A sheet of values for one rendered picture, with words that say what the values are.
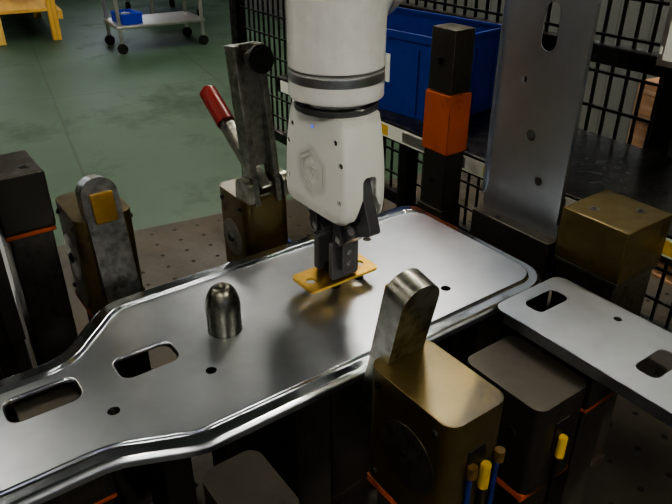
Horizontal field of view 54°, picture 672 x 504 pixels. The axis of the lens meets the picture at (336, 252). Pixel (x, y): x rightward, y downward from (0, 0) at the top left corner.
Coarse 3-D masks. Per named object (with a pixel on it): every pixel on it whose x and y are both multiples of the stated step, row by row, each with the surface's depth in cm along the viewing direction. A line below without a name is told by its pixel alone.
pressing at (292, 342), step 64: (256, 256) 72; (384, 256) 73; (448, 256) 73; (512, 256) 74; (128, 320) 63; (192, 320) 63; (256, 320) 63; (320, 320) 63; (448, 320) 63; (0, 384) 54; (128, 384) 55; (192, 384) 55; (256, 384) 55; (320, 384) 55; (0, 448) 49; (64, 448) 49; (128, 448) 49; (192, 448) 49
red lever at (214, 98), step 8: (208, 88) 78; (216, 88) 79; (200, 96) 79; (208, 96) 78; (216, 96) 78; (208, 104) 78; (216, 104) 77; (224, 104) 78; (216, 112) 77; (224, 112) 77; (216, 120) 77; (224, 120) 77; (232, 120) 77; (224, 128) 77; (232, 128) 77; (232, 136) 76; (232, 144) 76; (240, 160) 76; (256, 168) 75; (264, 176) 74; (264, 184) 74; (272, 184) 75; (264, 192) 75
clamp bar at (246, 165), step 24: (240, 48) 69; (264, 48) 66; (240, 72) 68; (264, 72) 67; (240, 96) 69; (264, 96) 71; (240, 120) 71; (264, 120) 72; (240, 144) 72; (264, 144) 73; (264, 168) 75
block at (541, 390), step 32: (480, 352) 62; (512, 352) 62; (512, 384) 58; (544, 384) 58; (576, 384) 58; (512, 416) 57; (544, 416) 55; (576, 416) 59; (512, 448) 59; (544, 448) 57; (512, 480) 60; (544, 480) 60
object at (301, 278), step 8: (360, 256) 70; (328, 264) 66; (368, 264) 68; (304, 272) 67; (312, 272) 67; (320, 272) 67; (328, 272) 67; (360, 272) 67; (368, 272) 67; (296, 280) 66; (304, 280) 66; (320, 280) 66; (328, 280) 66; (336, 280) 66; (344, 280) 66; (304, 288) 65; (312, 288) 64; (320, 288) 64; (328, 288) 65
